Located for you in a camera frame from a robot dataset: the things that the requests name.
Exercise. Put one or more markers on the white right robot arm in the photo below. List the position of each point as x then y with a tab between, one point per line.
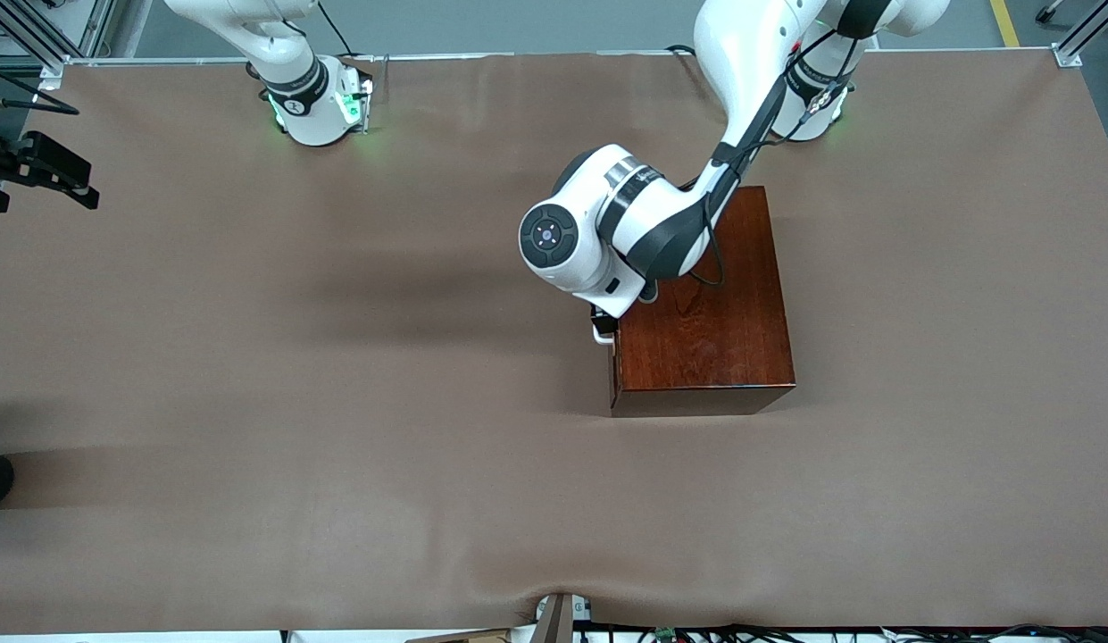
304	107

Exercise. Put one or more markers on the aluminium frame post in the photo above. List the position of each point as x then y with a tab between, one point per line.
27	36
1085	31

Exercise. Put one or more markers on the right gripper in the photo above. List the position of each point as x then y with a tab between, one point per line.
18	162

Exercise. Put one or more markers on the green circuit board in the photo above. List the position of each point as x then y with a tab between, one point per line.
667	634

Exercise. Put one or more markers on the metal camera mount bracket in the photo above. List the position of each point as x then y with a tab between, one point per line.
558	621

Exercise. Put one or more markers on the dark brown wooden cabinet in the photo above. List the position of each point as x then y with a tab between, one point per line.
732	339

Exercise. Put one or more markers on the brown table cover mat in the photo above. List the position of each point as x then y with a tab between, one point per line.
429	491

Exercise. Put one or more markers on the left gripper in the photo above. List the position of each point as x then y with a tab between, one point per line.
600	321

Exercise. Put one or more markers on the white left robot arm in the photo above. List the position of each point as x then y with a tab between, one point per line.
643	205

